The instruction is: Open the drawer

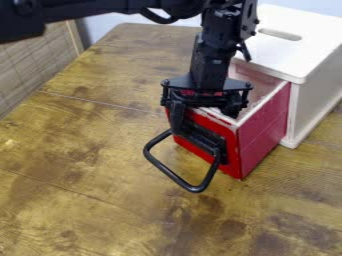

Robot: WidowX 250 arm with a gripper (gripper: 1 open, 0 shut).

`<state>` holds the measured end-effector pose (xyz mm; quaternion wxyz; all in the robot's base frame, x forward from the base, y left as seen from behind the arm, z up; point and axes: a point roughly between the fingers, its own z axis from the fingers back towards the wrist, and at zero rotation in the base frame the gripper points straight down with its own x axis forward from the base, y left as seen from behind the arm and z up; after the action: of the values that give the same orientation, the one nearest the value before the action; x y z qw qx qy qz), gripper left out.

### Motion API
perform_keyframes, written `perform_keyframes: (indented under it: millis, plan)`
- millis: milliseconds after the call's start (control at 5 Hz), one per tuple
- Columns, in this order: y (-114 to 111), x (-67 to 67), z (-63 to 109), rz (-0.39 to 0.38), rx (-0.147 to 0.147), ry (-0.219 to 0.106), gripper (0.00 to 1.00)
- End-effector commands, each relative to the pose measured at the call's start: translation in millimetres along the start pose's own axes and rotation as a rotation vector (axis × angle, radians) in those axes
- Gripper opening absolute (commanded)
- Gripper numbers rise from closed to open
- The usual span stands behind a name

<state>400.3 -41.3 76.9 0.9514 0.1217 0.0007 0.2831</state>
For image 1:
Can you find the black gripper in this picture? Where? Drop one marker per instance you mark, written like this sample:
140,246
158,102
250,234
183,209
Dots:
206,86

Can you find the red wooden drawer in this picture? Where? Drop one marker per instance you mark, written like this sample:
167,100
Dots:
256,131

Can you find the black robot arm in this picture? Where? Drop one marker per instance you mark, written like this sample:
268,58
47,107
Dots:
228,23

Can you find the white wooden cabinet box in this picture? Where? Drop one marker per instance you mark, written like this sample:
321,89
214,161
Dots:
296,48

